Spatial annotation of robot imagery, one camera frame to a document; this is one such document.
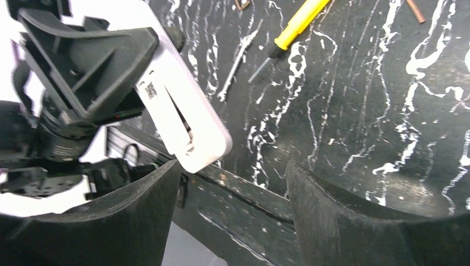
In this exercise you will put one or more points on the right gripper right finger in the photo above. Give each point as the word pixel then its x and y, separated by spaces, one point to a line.
pixel 337 227

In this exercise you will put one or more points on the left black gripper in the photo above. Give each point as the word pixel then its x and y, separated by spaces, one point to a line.
pixel 90 74

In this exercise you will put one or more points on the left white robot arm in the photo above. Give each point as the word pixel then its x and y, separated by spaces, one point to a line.
pixel 39 177

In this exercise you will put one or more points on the yellow handled screwdriver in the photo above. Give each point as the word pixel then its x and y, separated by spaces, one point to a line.
pixel 296 26

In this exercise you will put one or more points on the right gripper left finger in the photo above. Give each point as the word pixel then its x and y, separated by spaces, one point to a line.
pixel 128 226

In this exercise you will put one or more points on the silver wrench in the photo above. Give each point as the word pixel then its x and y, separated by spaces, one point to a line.
pixel 244 44

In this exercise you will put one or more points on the copper hex key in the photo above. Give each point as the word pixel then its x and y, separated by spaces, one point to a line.
pixel 242 4
pixel 416 11

